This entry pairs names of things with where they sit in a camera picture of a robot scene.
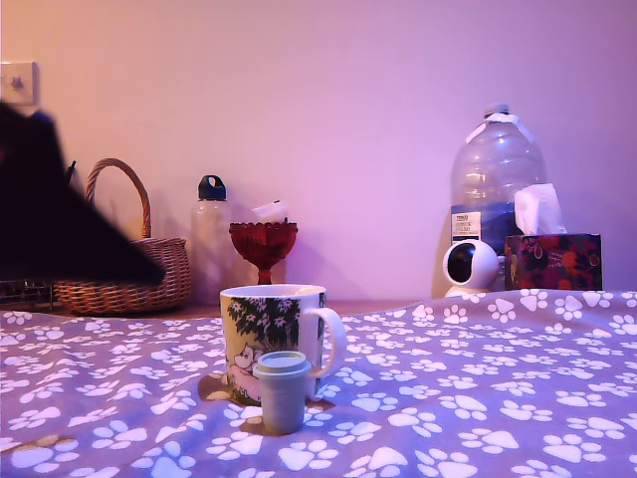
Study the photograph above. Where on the pale coffee capsule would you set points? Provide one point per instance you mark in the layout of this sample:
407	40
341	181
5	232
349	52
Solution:
281	398

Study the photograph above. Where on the black chopstick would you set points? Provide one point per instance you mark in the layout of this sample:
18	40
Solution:
72	164

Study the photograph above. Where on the clear bottle blue cap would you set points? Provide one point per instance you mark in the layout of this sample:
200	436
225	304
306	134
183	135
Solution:
209	239

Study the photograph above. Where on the red glass goblet bowl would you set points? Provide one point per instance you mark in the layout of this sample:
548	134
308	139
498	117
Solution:
264	244

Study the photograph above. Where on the white packet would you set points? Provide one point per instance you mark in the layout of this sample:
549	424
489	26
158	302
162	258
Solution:
269	209

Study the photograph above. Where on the illustrated white mug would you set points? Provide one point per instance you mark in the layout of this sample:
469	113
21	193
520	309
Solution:
259	323

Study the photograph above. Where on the paw print cloth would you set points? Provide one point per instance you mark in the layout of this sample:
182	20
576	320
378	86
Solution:
448	398

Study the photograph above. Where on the large clear water bottle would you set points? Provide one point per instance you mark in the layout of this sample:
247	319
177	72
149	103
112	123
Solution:
497	164

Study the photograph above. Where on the white tissue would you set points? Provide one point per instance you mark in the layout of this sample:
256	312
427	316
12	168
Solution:
537	209

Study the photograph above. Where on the floral tissue box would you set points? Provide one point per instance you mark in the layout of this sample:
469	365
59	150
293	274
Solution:
552	261

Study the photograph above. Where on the white wall switch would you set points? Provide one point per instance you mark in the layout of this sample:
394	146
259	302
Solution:
20	82

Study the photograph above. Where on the small white round camera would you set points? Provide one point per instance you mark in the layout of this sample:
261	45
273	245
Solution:
478	269

